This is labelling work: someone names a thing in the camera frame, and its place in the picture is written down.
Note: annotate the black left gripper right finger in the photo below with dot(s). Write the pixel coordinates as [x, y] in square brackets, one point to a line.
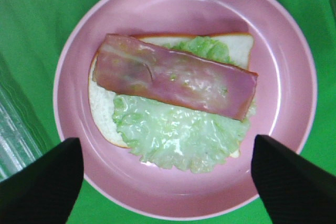
[292, 189]

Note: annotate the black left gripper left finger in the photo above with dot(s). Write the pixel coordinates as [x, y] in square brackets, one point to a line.
[47, 189]

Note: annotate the bread slice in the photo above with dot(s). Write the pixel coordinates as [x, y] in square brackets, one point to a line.
[102, 108]

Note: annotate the clear left plastic tray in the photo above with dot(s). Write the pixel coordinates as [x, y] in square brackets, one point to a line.
[21, 143]

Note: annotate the pink plate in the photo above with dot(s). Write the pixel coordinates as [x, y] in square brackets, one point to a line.
[168, 161]

